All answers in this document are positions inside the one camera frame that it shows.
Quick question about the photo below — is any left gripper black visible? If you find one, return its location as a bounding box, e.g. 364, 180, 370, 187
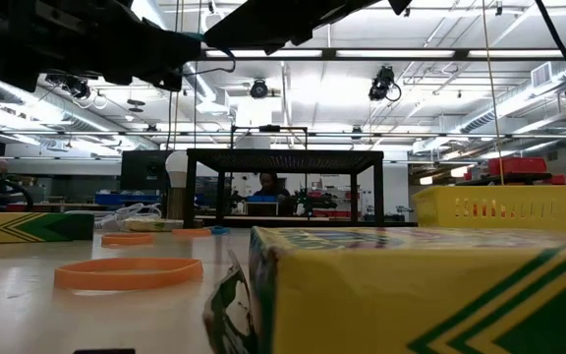
202, 0, 413, 56

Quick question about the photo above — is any black overhead device with cable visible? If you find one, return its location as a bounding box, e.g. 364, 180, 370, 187
368, 65, 402, 103

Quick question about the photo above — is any round black overhead camera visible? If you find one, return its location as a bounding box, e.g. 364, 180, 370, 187
249, 78, 269, 99

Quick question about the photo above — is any black mesh desk riser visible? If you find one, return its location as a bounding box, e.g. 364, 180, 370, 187
184, 148, 386, 229

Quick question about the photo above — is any yellow crayon box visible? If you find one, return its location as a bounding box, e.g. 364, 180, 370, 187
202, 225, 566, 354
0, 211, 95, 246

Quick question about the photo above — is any black hanging cable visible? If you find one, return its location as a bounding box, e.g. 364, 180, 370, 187
533, 0, 566, 109

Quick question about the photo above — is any red storage bin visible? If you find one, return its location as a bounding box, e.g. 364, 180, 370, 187
487, 156, 548, 177

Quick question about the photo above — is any wooden bulb base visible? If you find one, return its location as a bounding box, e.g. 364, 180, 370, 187
166, 186, 189, 221

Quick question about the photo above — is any black monitor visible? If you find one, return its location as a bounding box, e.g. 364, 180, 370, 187
119, 149, 174, 192

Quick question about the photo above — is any small yellow crayon pack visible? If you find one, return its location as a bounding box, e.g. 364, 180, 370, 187
119, 217, 185, 233

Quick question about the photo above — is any black rig beam with lights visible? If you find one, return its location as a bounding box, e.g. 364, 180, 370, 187
198, 47, 566, 62

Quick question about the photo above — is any white cable with plug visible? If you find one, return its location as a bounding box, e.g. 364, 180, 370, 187
65, 202, 164, 232

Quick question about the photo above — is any white light bulb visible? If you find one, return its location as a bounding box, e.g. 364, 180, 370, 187
164, 150, 190, 189

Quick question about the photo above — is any yellow plastic slotted basket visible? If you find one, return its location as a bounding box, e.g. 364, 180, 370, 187
411, 184, 566, 232

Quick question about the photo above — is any yellow hanging cord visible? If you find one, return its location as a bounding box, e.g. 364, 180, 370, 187
481, 0, 506, 187

